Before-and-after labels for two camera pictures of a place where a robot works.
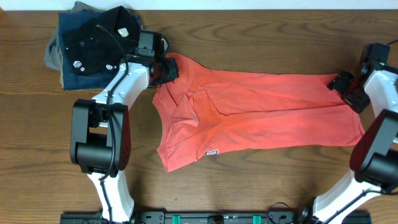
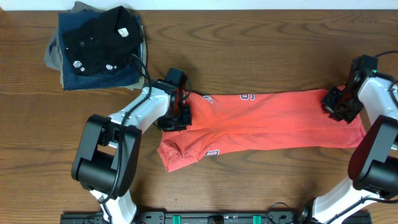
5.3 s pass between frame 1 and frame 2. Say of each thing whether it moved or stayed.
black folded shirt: stayed
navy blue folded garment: stayed
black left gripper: moved
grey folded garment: stayed
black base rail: stayed
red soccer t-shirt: moved
